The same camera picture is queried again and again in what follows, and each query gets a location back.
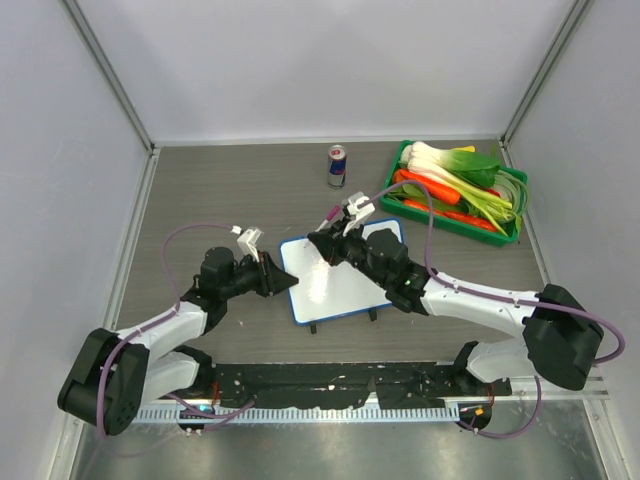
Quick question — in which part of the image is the purple cable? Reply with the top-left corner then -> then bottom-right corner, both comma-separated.
367,180 -> 626,441
97,222 -> 256,441

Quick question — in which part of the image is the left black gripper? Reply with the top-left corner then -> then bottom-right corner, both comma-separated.
220,249 -> 296,299

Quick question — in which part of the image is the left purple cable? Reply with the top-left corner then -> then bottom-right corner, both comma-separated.
97,222 -> 256,441

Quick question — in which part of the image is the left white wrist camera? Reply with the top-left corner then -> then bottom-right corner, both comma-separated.
237,227 -> 264,262

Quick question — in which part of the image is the large orange carrot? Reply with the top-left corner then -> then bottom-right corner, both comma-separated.
392,169 -> 461,206

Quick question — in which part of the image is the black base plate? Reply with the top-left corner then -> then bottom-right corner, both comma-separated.
176,362 -> 512,410

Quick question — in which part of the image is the pink capped marker pen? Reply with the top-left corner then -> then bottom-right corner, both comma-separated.
315,204 -> 342,232

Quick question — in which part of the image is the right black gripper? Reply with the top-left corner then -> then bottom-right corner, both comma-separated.
309,216 -> 390,288

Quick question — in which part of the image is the small orange carrot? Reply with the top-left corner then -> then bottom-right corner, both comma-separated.
402,199 -> 497,232

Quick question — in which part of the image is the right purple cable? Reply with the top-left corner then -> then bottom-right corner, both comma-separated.
367,180 -> 626,441

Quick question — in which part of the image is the white green bok choy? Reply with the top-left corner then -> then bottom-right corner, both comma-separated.
399,141 -> 500,189

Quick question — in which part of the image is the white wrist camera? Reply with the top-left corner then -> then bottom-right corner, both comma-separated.
342,192 -> 375,236
237,227 -> 264,262

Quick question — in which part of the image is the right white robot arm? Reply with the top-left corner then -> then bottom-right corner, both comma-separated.
307,221 -> 604,395

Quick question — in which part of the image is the red bull can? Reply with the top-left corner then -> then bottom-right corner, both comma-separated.
327,145 -> 347,188

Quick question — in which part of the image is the blue framed whiteboard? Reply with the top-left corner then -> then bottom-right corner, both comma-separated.
279,237 -> 391,328

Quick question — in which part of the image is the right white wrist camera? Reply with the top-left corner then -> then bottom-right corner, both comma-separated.
342,192 -> 375,236

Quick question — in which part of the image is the green plastic tray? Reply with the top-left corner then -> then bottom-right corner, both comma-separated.
380,140 -> 527,246

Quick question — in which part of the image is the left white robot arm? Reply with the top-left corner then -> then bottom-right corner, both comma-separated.
57,247 -> 299,436

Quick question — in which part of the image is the white slotted cable duct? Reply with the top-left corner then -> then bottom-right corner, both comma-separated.
132,401 -> 460,428

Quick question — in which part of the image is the green onion bunch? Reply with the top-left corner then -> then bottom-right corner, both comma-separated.
426,168 -> 530,235

